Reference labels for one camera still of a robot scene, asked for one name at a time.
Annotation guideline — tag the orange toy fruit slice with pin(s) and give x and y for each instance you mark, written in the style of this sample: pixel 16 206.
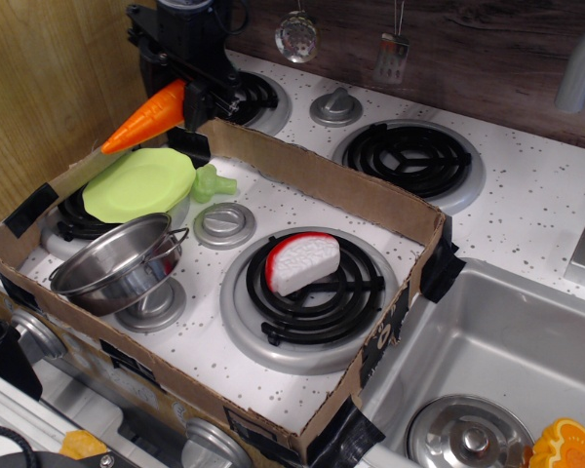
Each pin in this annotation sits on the orange toy fruit slice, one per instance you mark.
pixel 561 445

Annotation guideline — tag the silver sink basin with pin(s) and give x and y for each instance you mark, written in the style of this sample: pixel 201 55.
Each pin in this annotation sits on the silver sink basin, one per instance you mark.
pixel 494 335

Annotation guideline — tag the silver front panel knob left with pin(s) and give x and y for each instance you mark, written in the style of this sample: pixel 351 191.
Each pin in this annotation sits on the silver front panel knob left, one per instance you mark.
pixel 36 340

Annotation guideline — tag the hanging silver strainer ladle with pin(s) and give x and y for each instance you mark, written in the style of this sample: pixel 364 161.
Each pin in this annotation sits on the hanging silver strainer ladle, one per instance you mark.
pixel 297 36

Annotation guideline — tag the silver front panel knob right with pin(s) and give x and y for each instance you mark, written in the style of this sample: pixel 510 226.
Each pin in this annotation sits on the silver front panel knob right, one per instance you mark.
pixel 208 446

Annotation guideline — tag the silver stove knob under pot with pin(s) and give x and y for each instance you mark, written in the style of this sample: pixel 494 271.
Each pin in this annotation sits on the silver stove knob under pot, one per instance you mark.
pixel 155 311

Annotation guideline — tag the front right black burner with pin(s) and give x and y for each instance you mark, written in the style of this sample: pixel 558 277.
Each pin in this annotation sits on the front right black burner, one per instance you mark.
pixel 316 330

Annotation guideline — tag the grey faucet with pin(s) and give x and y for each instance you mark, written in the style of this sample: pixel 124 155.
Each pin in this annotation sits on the grey faucet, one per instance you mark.
pixel 570 96

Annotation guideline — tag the black burner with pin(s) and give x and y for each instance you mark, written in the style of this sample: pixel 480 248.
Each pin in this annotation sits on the black burner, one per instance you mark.
pixel 427 159
pixel 68 228
pixel 316 330
pixel 263 104

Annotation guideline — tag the red white toy cheese wedge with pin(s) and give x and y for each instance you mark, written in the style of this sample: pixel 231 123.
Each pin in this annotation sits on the red white toy cheese wedge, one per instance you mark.
pixel 300 260

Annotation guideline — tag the back left black burner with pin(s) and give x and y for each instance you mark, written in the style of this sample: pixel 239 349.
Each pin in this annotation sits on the back left black burner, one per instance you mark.
pixel 263 104

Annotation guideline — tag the silver back stove knob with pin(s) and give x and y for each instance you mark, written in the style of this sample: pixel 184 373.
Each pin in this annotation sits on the silver back stove knob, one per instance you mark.
pixel 336 109

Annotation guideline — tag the silver pot lid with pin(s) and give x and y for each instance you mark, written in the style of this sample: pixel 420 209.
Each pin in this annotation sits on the silver pot lid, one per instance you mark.
pixel 467 431

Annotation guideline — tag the green toy broccoli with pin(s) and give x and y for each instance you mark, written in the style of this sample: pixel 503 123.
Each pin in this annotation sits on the green toy broccoli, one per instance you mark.
pixel 208 183

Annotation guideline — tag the stainless steel pot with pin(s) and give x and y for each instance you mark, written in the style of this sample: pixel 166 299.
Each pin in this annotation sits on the stainless steel pot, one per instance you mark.
pixel 122 266

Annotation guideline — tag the hanging silver spatula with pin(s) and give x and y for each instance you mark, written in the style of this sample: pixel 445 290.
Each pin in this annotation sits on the hanging silver spatula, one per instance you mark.
pixel 391 61

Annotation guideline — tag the silver panel knob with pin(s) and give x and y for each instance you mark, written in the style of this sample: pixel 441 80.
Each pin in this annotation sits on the silver panel knob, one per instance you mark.
pixel 208 446
pixel 36 340

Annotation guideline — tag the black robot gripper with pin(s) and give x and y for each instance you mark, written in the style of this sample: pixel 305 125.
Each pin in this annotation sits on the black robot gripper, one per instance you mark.
pixel 187 41

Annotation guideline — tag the back right black burner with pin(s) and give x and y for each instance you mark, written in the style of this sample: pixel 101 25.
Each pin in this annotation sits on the back right black burner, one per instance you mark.
pixel 427 159

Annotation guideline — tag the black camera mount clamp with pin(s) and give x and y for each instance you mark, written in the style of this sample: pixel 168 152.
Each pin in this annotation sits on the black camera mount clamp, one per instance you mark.
pixel 14 366

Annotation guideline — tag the silver stove knob centre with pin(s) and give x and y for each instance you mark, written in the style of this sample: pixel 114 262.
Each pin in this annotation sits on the silver stove knob centre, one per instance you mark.
pixel 224 226

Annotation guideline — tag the cardboard fence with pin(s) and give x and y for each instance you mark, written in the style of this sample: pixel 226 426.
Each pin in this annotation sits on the cardboard fence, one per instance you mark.
pixel 192 367

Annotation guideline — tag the orange toy carrot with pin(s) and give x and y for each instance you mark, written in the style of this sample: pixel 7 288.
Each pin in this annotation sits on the orange toy carrot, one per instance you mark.
pixel 160 113

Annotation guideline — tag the light green plastic plate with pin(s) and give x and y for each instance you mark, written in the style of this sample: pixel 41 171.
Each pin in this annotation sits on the light green plastic plate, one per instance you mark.
pixel 142 182

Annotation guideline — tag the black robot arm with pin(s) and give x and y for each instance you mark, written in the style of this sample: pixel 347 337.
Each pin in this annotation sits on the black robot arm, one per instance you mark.
pixel 185 40

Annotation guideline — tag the front left black burner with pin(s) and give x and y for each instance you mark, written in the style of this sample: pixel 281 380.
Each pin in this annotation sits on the front left black burner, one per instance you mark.
pixel 68 228

